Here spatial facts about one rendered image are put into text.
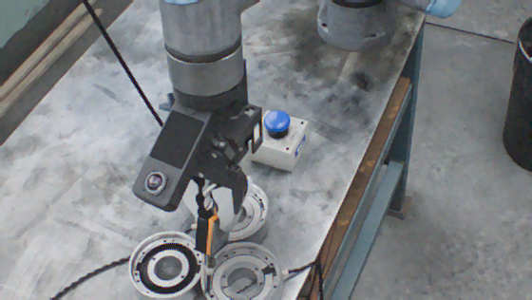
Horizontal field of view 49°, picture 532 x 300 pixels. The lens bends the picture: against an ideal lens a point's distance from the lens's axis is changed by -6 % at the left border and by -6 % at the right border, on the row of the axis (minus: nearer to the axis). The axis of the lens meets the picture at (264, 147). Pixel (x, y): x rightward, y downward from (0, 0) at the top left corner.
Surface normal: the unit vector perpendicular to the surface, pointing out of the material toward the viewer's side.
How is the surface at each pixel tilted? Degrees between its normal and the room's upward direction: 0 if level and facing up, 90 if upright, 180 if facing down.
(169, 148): 23
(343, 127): 0
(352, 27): 72
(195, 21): 84
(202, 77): 83
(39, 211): 0
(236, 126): 8
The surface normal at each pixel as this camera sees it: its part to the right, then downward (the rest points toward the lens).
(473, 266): -0.10, -0.66
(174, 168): -0.22, -0.33
